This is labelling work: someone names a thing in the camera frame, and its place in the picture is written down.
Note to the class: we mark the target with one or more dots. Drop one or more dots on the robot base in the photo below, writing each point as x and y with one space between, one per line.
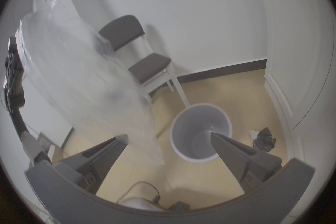
141 204

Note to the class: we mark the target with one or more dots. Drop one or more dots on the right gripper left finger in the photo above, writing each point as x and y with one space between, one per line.
99 162

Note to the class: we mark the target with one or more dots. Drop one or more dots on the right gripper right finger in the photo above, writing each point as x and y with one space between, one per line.
241 165

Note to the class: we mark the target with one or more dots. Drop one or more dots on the white wardrobe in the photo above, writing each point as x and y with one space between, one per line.
288 60

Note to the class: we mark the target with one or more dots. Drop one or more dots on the black plastic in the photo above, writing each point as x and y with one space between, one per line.
263 140

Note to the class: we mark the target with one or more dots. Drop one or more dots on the white power strip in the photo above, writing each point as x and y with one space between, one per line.
51 151

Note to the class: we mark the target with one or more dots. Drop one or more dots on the clear plastic bag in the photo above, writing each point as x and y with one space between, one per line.
78 81

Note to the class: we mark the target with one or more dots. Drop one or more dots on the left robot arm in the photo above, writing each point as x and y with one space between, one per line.
19 81

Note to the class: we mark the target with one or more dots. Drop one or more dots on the white paper piece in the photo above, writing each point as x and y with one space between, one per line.
254 134

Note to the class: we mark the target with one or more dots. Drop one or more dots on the white trash bin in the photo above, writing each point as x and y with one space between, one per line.
189 125

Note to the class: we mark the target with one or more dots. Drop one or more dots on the grey cushioned white chair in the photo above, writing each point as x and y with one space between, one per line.
149 65

